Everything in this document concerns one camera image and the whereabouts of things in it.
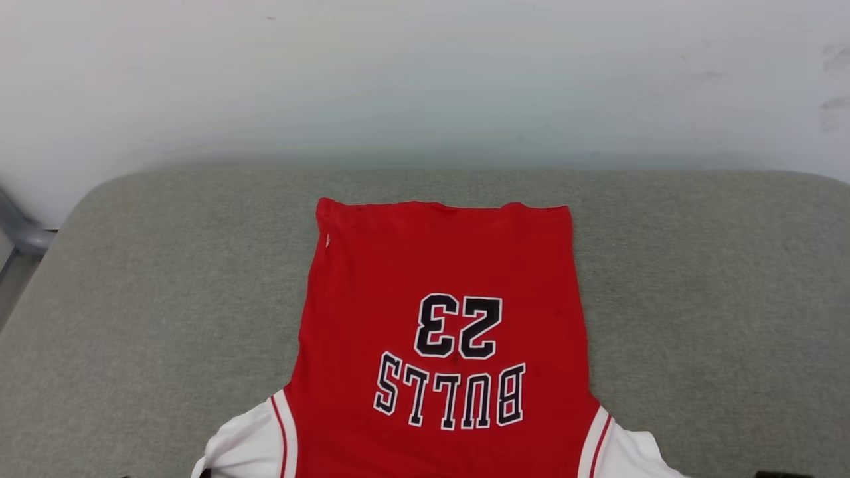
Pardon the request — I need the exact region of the red basketball jersey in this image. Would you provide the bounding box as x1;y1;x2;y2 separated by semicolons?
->
191;197;686;478

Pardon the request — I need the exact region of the grey metal post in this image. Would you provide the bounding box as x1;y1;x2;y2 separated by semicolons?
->
0;186;58;258

